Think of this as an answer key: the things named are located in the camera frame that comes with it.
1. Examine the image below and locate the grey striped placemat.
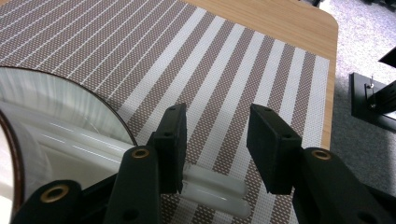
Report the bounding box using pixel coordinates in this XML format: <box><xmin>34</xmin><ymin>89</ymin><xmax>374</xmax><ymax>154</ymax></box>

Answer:
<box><xmin>0</xmin><ymin>0</ymin><xmax>332</xmax><ymax>224</ymax></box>

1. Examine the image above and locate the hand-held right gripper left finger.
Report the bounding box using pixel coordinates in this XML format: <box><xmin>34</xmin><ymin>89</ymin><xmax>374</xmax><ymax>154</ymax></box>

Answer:
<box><xmin>103</xmin><ymin>103</ymin><xmax>188</xmax><ymax>224</ymax></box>

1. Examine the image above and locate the black metal stand with base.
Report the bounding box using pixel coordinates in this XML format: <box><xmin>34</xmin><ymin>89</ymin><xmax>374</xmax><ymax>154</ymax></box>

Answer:
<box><xmin>348</xmin><ymin>46</ymin><xmax>396</xmax><ymax>133</ymax></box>

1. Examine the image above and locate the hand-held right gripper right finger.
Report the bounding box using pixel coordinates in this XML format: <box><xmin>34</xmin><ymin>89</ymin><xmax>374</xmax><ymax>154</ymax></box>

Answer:
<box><xmin>246</xmin><ymin>103</ymin><xmax>396</xmax><ymax>224</ymax></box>

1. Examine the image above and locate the white bowl dark rim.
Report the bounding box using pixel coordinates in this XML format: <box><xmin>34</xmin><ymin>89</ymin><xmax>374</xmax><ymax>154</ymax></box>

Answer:
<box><xmin>0</xmin><ymin>110</ymin><xmax>25</xmax><ymax>224</ymax></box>

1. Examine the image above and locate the white plate dark rim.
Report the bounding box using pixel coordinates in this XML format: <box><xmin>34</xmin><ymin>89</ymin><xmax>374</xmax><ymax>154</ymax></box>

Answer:
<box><xmin>0</xmin><ymin>65</ymin><xmax>138</xmax><ymax>217</ymax></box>

